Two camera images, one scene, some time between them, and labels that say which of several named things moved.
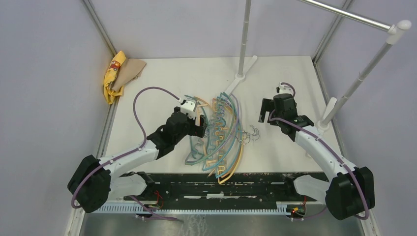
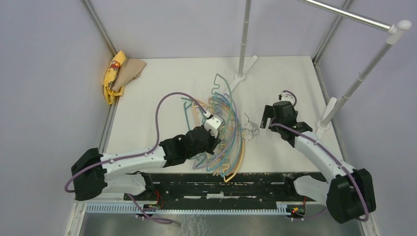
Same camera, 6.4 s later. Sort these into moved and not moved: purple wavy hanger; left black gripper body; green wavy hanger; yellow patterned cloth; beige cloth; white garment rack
Moved: purple wavy hanger; green wavy hanger; left black gripper body
Not moved: white garment rack; beige cloth; yellow patterned cloth
